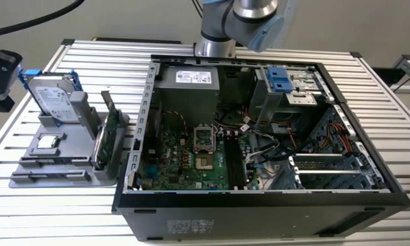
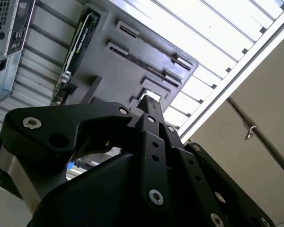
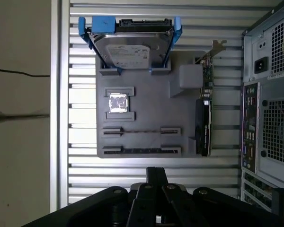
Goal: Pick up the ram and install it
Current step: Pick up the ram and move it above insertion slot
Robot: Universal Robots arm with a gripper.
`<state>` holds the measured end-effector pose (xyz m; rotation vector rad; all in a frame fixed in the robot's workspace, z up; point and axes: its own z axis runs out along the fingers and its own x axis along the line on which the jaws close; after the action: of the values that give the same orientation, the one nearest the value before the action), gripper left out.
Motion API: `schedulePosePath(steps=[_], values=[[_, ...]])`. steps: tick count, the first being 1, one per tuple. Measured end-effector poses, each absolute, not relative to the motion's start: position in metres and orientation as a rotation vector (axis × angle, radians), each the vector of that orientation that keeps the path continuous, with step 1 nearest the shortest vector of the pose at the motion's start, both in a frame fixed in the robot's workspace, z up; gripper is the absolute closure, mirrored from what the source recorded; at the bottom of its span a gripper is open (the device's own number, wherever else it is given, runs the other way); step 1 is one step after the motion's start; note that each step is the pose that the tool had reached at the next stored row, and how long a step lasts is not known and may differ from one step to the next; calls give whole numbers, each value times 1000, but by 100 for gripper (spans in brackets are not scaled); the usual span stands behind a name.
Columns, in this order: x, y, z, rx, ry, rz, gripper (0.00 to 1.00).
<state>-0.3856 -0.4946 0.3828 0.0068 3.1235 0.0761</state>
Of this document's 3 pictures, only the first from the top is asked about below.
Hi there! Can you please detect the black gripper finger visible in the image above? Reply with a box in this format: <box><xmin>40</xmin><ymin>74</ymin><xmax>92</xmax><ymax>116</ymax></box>
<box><xmin>0</xmin><ymin>38</ymin><xmax>24</xmax><ymax>113</ymax></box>

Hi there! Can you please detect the black RAM slot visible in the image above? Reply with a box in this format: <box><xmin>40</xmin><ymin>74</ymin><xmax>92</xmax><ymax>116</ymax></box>
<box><xmin>232</xmin><ymin>133</ymin><xmax>245</xmax><ymax>190</ymax></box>
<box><xmin>224</xmin><ymin>133</ymin><xmax>236</xmax><ymax>190</ymax></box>
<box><xmin>236</xmin><ymin>133</ymin><xmax>251</xmax><ymax>190</ymax></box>
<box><xmin>228</xmin><ymin>133</ymin><xmax>241</xmax><ymax>190</ymax></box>

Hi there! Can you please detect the hard disk in blue carrier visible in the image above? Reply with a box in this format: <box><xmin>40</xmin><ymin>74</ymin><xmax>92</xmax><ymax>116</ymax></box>
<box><xmin>19</xmin><ymin>67</ymin><xmax>85</xmax><ymax>128</ymax></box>

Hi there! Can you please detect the silver CPU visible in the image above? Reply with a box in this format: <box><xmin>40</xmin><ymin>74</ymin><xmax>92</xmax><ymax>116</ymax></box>
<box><xmin>36</xmin><ymin>135</ymin><xmax>60</xmax><ymax>150</ymax></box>

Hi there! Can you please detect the grey parts rack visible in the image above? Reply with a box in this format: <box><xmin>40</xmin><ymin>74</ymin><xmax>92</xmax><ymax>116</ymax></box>
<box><xmin>8</xmin><ymin>91</ymin><xmax>133</xmax><ymax>189</ymax></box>

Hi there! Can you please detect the green graphics card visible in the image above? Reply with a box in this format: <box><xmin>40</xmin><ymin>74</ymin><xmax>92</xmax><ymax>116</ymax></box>
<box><xmin>91</xmin><ymin>91</ymin><xmax>124</xmax><ymax>170</ymax></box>

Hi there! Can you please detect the grey power supply unit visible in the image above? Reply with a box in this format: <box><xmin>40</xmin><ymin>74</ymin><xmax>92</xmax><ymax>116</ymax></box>
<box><xmin>156</xmin><ymin>66</ymin><xmax>221</xmax><ymax>124</ymax></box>

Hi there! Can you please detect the blue VGA port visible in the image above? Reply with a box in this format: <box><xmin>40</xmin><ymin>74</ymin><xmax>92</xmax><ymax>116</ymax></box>
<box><xmin>144</xmin><ymin>165</ymin><xmax>159</xmax><ymax>179</ymax></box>

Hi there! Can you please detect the green motherboard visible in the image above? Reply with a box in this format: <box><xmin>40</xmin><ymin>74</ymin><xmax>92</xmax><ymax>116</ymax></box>
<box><xmin>141</xmin><ymin>128</ymin><xmax>261</xmax><ymax>191</ymax></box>

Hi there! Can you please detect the metal socket cover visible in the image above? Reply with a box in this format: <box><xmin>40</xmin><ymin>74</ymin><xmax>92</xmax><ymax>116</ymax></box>
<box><xmin>193</xmin><ymin>124</ymin><xmax>216</xmax><ymax>154</ymax></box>

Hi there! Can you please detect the CPU socket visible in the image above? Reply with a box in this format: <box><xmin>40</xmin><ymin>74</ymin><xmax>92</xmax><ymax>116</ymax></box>
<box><xmin>195</xmin><ymin>153</ymin><xmax>216</xmax><ymax>171</ymax></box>

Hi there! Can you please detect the blue plastic drive latch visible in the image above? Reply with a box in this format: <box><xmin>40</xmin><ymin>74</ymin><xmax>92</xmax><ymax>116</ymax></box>
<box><xmin>265</xmin><ymin>66</ymin><xmax>292</xmax><ymax>93</ymax></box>

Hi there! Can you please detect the silver drive cage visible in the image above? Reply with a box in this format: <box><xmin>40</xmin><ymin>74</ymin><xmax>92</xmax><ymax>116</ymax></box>
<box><xmin>249</xmin><ymin>65</ymin><xmax>330</xmax><ymax>134</ymax></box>

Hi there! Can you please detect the black PC case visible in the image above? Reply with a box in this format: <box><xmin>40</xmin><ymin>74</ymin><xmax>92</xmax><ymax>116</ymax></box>
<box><xmin>111</xmin><ymin>53</ymin><xmax>410</xmax><ymax>243</ymax></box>

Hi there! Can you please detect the silver metal disk bay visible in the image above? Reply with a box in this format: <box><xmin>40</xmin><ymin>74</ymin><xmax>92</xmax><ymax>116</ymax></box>
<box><xmin>289</xmin><ymin>153</ymin><xmax>377</xmax><ymax>190</ymax></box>

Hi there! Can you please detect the red black twisted wire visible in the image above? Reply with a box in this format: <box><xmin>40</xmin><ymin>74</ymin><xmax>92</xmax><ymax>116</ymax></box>
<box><xmin>161</xmin><ymin>110</ymin><xmax>189</xmax><ymax>135</ymax></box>

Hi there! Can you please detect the thin orange wire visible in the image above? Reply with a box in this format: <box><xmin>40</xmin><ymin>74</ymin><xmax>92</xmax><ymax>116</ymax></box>
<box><xmin>287</xmin><ymin>126</ymin><xmax>299</xmax><ymax>149</ymax></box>

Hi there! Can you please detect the orange yellow wire bundle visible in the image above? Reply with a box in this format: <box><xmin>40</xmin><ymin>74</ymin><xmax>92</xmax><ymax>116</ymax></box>
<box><xmin>320</xmin><ymin>122</ymin><xmax>356</xmax><ymax>157</ymax></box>

